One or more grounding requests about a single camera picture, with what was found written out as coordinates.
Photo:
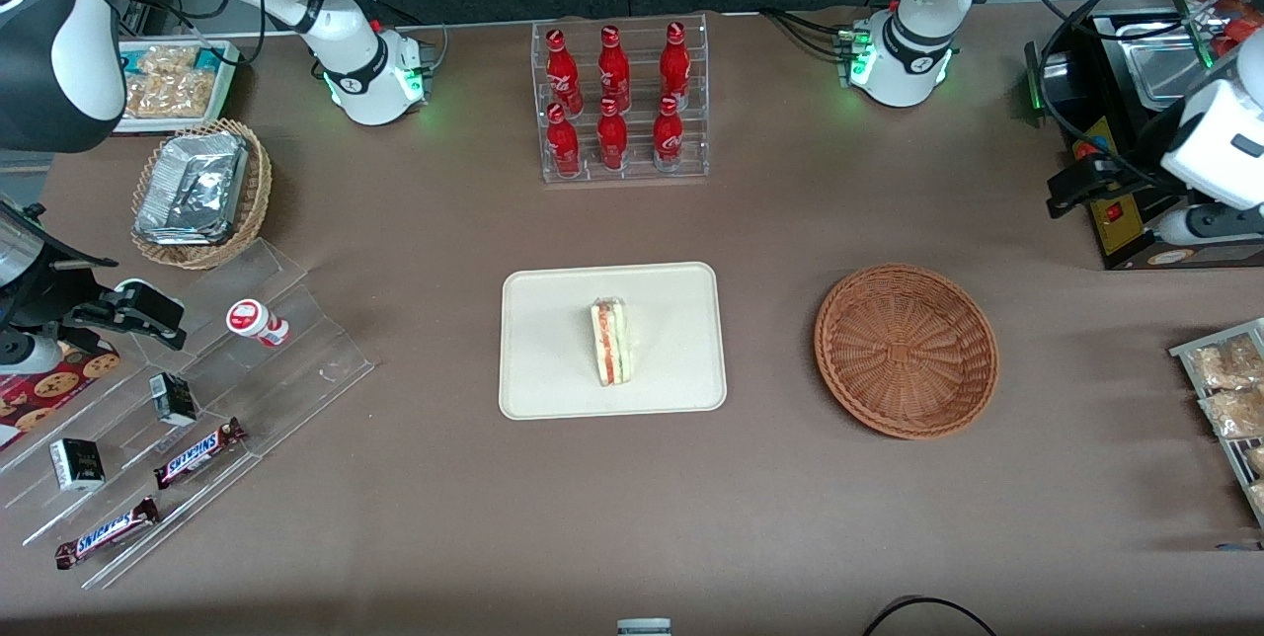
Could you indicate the triangular sandwich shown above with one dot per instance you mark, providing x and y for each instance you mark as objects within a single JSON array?
[{"x": 609, "y": 345}]

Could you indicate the red cookie box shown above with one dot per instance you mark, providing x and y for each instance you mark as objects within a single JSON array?
[{"x": 49, "y": 389}]

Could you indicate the small blue object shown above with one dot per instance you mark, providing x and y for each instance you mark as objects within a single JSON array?
[{"x": 1242, "y": 547}]

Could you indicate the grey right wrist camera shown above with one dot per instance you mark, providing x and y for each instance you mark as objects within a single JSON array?
[{"x": 25, "y": 354}]

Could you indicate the cream plastic tray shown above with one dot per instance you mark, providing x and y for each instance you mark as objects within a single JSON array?
[{"x": 553, "y": 340}]

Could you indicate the steel pan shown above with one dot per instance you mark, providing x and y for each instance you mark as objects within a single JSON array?
[{"x": 1165, "y": 68}]

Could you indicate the red cola bottle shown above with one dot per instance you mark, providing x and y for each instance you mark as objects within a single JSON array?
[
  {"x": 614, "y": 73},
  {"x": 675, "y": 68},
  {"x": 612, "y": 142},
  {"x": 669, "y": 140},
  {"x": 563, "y": 147},
  {"x": 563, "y": 73}
]

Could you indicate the brown Snickers bar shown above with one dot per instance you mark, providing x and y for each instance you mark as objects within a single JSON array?
[
  {"x": 107, "y": 532},
  {"x": 197, "y": 454}
]

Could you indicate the small black carton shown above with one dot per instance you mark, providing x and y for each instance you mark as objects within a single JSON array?
[
  {"x": 174, "y": 399},
  {"x": 77, "y": 464}
]

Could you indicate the stack of foil trays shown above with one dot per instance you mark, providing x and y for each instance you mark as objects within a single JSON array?
[{"x": 193, "y": 187}]

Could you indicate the light wicker basket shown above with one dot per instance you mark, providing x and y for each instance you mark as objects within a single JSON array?
[{"x": 259, "y": 192}]

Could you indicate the black food warmer cabinet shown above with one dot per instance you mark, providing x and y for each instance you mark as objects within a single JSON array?
[{"x": 1126, "y": 132}]

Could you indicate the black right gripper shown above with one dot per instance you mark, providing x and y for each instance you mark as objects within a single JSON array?
[{"x": 41, "y": 288}]

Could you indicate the white snack tray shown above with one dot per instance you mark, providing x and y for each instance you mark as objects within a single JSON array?
[{"x": 225, "y": 73}]

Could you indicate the white red-capped yogurt bottle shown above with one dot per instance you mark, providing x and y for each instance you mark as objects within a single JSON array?
[{"x": 252, "y": 320}]

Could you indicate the clear bagged pastry pack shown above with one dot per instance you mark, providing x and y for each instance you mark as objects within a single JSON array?
[
  {"x": 1234, "y": 414},
  {"x": 1224, "y": 364},
  {"x": 1258, "y": 496},
  {"x": 1256, "y": 460}
]

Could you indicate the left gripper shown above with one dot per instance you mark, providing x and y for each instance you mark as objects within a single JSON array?
[{"x": 1138, "y": 165}]

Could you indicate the clear acrylic bottle rack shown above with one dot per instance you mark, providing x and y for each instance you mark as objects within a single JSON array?
[{"x": 637, "y": 174}]

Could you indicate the clear acrylic stepped display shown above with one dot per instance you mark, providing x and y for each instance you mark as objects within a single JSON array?
[{"x": 296, "y": 389}]

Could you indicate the brown wicker basket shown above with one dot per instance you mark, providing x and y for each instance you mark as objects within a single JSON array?
[{"x": 904, "y": 355}]

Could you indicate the clear bagged snack pack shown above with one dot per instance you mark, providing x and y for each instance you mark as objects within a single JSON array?
[
  {"x": 170, "y": 96},
  {"x": 168, "y": 60}
]

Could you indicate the grey device at table edge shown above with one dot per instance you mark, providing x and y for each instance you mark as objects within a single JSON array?
[{"x": 644, "y": 628}]

